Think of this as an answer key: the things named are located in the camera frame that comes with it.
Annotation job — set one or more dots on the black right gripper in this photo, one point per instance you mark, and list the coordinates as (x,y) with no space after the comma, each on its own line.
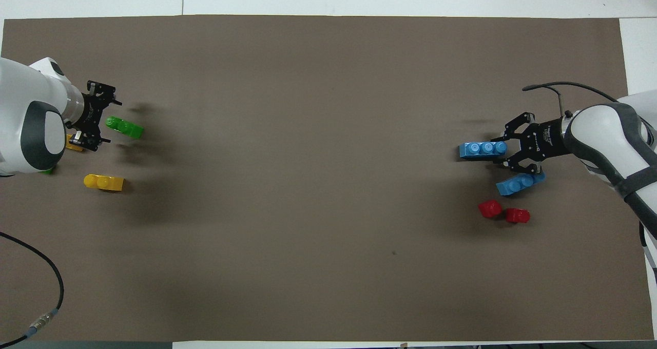
(546,141)

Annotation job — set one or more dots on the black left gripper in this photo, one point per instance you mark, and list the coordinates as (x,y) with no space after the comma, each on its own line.
(90,114)

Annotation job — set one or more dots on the green two-stud toy brick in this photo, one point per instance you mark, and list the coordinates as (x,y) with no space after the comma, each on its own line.
(124,127)
(46,171)

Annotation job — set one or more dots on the blue three-stud toy brick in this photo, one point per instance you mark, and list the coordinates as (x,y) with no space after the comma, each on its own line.
(480,150)
(519,184)

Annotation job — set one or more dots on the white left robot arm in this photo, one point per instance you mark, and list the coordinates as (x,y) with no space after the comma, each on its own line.
(20,102)

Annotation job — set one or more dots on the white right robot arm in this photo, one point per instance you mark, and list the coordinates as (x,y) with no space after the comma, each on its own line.
(611,133)

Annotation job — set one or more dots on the yellow two-stud toy brick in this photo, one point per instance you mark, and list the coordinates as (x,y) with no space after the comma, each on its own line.
(103,182)
(73,144)

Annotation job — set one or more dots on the red single-stud toy brick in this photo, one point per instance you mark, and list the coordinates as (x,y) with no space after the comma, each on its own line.
(517,216)
(489,209)

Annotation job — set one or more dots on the brown table mat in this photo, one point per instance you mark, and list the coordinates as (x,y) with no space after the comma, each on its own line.
(308,185)

